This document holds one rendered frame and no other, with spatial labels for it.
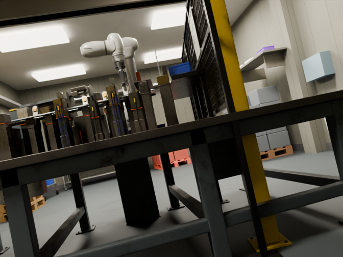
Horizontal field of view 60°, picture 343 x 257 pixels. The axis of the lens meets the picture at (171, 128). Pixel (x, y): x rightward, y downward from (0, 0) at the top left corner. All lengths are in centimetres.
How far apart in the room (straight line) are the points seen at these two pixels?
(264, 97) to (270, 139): 72
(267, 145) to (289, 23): 196
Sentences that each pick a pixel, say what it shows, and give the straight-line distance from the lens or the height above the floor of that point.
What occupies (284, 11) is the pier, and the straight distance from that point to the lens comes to 518.
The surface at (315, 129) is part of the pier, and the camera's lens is 496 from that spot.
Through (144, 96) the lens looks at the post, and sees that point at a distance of 168.
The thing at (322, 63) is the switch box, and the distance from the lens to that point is 457.
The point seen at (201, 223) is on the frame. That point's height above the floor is 22.
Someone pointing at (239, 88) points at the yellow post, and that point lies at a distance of 159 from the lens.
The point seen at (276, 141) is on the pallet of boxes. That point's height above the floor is 26.
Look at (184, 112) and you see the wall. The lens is 901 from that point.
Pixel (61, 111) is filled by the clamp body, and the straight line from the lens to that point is 197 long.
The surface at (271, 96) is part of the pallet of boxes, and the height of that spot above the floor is 103.
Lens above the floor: 62
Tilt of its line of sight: 3 degrees up
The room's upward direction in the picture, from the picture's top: 12 degrees counter-clockwise
